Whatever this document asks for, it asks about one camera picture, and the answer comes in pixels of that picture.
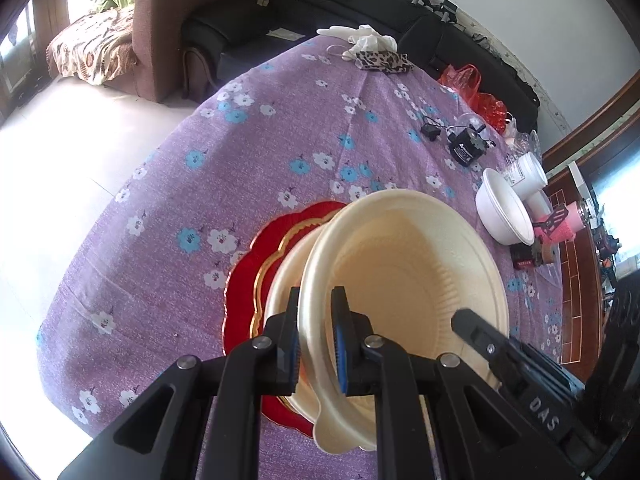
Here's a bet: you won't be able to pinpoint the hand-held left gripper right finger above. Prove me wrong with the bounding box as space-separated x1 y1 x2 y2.
331 286 521 480

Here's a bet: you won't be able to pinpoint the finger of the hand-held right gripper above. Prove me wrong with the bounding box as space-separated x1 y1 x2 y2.
451 308 586 444

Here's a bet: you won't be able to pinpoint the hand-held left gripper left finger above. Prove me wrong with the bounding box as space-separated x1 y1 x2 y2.
57 286 303 480

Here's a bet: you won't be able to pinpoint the cream plastic bowl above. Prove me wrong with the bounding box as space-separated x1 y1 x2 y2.
262 207 351 423
297 189 511 453

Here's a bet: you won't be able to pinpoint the red gold-rimmed plate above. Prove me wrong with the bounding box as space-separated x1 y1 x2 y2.
221 201 351 436

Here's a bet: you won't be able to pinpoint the wooden brick-pattern cabinet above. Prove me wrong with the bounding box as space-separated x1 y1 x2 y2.
542 72 640 366

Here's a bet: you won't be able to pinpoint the pink thermos with knitted sleeve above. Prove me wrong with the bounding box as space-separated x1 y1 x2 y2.
535 200 601 247

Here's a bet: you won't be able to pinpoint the white foam bowl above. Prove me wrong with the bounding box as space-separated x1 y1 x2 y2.
475 167 536 247

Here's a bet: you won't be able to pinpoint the white flat box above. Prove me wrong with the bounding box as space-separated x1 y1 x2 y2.
567 160 596 211

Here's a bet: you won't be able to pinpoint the purple floral tablecloth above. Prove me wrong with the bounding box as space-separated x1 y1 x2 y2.
35 35 576 480

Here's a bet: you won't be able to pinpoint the white plastic jar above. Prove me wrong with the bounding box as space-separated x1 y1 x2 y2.
502 152 548 198

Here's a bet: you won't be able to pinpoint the large black power adapter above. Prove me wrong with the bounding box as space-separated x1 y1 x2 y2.
446 126 490 167

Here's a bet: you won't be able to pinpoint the clear plastic bag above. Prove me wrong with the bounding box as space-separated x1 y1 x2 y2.
505 115 542 155

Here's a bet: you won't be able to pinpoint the leopard print face mask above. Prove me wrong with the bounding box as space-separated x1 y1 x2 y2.
352 50 416 76

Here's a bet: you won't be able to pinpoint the red plastic bag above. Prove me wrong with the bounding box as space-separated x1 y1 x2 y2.
439 64 508 131

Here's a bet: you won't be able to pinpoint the white gloves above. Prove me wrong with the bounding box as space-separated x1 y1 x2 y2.
316 24 398 58

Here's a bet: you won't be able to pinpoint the black sofa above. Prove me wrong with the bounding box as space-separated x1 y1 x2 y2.
181 0 542 133

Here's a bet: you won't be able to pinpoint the brown armchair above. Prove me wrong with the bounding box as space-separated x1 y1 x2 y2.
131 0 281 106

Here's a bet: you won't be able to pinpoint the floral blanket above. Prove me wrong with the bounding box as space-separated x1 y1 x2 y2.
46 7 138 86

